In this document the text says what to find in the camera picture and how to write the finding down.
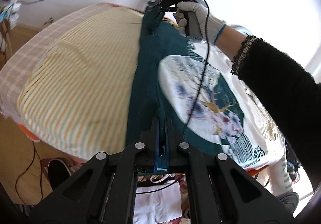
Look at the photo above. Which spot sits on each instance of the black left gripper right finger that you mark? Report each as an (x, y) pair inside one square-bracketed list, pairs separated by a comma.
[(174, 156)]

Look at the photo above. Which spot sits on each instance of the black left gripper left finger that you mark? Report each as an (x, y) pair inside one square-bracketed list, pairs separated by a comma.
[(150, 152)]

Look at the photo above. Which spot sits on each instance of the dark green knit garment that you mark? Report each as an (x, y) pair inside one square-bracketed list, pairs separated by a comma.
[(158, 39)]

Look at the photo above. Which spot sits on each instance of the black fuzzy sleeved forearm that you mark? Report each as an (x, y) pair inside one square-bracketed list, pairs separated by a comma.
[(287, 91)]

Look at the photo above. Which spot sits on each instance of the white knit gloved hand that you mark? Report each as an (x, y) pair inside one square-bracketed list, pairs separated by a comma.
[(213, 26)]

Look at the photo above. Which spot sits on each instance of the white cloth below gripper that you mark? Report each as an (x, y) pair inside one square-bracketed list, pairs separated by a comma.
[(158, 199)]

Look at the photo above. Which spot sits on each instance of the yellow striped bed sheet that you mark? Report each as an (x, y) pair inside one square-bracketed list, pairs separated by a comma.
[(82, 83)]

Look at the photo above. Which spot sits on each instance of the black shoe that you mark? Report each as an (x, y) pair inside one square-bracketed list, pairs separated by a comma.
[(58, 172)]

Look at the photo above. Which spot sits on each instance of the pink checked mattress cover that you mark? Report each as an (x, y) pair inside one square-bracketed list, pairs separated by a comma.
[(32, 53)]

